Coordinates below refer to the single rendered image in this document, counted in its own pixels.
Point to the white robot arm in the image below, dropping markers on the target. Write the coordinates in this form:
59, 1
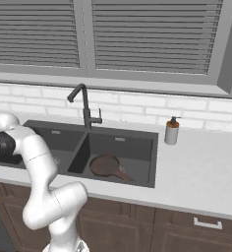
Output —
39, 170

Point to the dark grey double sink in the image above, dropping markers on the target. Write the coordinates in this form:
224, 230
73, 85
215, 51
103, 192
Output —
121, 154

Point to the black sink tap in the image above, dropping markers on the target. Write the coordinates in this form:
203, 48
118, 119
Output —
85, 108

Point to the brown frying pan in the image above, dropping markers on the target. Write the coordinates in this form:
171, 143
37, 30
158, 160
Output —
104, 165

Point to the grey soap dispenser bottle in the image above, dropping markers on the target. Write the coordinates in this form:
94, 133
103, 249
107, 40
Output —
171, 133

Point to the brown false drawer panel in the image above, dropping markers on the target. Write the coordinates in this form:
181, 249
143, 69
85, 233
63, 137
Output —
118, 208

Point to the grey window with blinds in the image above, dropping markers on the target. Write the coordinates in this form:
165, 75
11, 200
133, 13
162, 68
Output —
121, 39

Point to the brown cupboard door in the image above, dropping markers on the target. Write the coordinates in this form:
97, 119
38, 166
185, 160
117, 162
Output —
190, 241
111, 233
13, 220

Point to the brown cupboard drawer front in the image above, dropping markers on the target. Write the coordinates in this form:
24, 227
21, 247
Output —
186, 220

